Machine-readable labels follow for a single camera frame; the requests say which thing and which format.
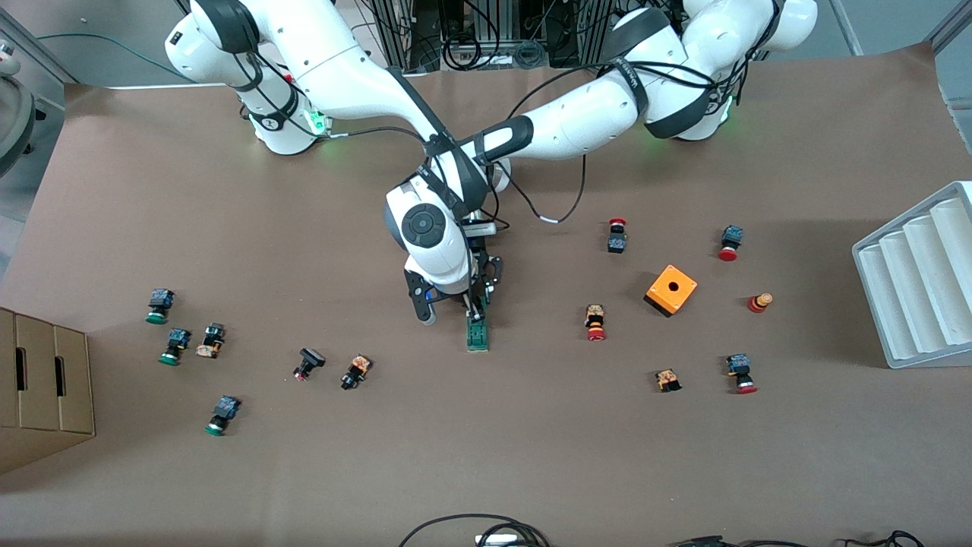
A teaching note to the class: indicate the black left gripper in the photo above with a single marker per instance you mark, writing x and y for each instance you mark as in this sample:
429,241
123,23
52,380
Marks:
476,242

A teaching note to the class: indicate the green load switch white end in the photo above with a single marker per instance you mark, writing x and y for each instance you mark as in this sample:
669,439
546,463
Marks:
478,338

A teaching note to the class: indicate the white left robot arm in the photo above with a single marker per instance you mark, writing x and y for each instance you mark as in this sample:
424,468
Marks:
592,114

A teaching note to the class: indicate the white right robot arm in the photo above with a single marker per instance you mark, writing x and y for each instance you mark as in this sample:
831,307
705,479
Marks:
342,68

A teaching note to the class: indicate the red emergency button orange block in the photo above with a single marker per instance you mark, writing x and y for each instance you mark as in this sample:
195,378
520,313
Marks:
595,322

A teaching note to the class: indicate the red mushroom pushbutton black block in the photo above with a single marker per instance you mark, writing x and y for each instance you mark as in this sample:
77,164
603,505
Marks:
616,237

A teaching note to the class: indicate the brown table cover mat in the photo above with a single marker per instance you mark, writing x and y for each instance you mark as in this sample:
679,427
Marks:
456,456

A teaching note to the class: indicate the small orange contact block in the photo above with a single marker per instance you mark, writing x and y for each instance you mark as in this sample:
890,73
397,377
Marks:
667,380

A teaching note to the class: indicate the grey usb hub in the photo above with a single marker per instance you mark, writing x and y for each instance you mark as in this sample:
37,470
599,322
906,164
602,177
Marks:
497,540

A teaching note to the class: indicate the red mushroom pushbutton blue block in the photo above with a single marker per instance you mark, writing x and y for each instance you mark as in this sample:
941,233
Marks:
742,374
730,243

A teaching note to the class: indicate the red yellow button head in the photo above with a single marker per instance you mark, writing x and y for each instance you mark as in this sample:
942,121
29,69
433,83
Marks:
759,302

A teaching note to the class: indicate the brown cardboard bin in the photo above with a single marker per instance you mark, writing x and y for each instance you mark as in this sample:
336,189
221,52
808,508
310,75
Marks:
6,365
76,380
42,372

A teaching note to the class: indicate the grey ribbed plastic tray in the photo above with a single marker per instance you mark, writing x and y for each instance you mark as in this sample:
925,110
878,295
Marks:
919,273

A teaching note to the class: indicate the grey round device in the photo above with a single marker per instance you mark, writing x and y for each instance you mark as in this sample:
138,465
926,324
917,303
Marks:
11,114

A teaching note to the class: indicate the black selector switch orange block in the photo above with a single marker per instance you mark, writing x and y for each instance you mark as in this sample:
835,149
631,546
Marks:
355,371

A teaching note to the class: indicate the black flat-head switch red contacts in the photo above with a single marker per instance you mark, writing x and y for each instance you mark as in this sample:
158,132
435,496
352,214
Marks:
307,363

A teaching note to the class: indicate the orange button enclosure box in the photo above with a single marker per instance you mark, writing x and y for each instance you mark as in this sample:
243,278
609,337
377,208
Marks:
671,292

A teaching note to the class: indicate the beige black switch block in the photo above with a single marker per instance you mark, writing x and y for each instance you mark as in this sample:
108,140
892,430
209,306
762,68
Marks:
211,340

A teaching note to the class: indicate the green mushroom pushbutton switch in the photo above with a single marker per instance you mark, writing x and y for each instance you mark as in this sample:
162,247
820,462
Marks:
159,305
222,414
175,346

